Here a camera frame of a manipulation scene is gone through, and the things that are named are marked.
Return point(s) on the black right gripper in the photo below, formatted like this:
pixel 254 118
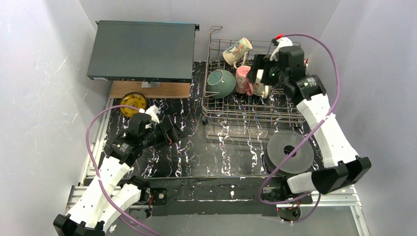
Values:
pixel 258 73

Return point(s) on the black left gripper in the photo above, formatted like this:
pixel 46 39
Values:
pixel 168 131

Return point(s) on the cream seahorse mug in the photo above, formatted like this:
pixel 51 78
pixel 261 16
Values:
pixel 238 50

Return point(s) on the green interior mug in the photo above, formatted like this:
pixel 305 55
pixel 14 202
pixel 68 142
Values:
pixel 261 89

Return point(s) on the pink interior mug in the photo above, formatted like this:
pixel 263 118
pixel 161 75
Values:
pixel 243 85

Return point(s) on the white floral bowl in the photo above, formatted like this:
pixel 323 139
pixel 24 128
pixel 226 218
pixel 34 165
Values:
pixel 220 83

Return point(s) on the yellow patterned plate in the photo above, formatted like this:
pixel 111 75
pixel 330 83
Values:
pixel 133 99

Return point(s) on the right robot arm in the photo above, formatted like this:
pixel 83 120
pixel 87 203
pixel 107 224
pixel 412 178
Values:
pixel 343 166

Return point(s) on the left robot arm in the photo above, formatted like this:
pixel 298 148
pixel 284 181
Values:
pixel 98 207

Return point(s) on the wooden board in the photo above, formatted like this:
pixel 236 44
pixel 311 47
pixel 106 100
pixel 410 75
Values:
pixel 165 89

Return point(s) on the grey perforated filament spool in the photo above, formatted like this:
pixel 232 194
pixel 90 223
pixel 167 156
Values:
pixel 280 145

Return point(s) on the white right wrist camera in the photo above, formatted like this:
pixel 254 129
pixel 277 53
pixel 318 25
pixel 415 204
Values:
pixel 279 41

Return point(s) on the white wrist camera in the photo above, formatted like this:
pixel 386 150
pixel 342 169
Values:
pixel 279 41
pixel 153 111

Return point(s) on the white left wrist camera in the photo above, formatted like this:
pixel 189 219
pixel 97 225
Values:
pixel 153 111

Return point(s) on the metal wire dish rack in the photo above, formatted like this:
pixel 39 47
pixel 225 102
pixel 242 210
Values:
pixel 277 107

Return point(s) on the dark grey rack-mount box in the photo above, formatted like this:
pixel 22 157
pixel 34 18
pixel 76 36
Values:
pixel 143 51

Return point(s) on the aluminium frame rail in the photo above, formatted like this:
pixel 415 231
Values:
pixel 234 209

